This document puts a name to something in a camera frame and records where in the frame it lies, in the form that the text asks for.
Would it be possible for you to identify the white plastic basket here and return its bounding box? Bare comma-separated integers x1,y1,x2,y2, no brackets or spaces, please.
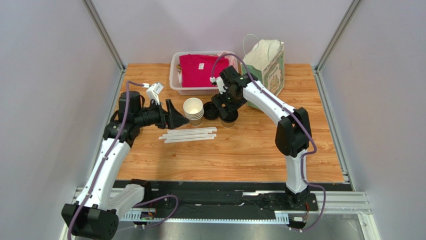
169,50,232,95

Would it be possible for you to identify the single paper cup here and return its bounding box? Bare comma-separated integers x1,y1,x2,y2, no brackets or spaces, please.
221,120,236,129

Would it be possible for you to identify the green paper gift bag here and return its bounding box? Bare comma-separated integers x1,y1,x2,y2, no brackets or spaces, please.
242,39,285,96

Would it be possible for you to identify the stack of black lids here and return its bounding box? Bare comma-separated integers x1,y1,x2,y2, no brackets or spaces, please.
203,101,220,121

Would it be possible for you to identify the aluminium frame rail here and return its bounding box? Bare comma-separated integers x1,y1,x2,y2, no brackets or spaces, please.
69,186,373,225

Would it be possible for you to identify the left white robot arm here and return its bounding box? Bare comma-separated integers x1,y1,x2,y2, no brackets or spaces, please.
61,91,190,240

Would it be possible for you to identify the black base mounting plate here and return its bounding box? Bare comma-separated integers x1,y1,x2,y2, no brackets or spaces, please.
113,180,354,221

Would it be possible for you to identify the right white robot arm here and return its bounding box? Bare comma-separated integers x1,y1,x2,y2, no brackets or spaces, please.
209,66,312,206

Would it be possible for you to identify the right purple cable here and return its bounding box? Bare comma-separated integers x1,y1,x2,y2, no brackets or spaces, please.
210,53,327,233

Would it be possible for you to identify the pink cloth in basket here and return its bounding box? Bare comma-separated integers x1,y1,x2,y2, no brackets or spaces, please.
217,51,239,71

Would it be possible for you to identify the stack of paper cups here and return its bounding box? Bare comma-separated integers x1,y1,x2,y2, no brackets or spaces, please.
183,97,204,127

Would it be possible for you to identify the purple cable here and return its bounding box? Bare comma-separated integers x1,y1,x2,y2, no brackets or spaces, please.
66,80,179,240
210,53,327,233

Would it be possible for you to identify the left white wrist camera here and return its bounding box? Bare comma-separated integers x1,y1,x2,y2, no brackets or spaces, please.
146,82,164,105

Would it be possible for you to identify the red folded shirt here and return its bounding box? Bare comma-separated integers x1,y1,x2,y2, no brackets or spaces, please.
179,54,219,88

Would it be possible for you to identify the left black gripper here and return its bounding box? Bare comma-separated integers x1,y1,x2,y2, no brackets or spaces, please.
134,99,189,130

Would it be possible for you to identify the single black lid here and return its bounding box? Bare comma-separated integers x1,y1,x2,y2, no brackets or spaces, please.
219,110,239,123

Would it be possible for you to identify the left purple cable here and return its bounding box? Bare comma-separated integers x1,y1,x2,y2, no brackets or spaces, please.
66,80,179,240

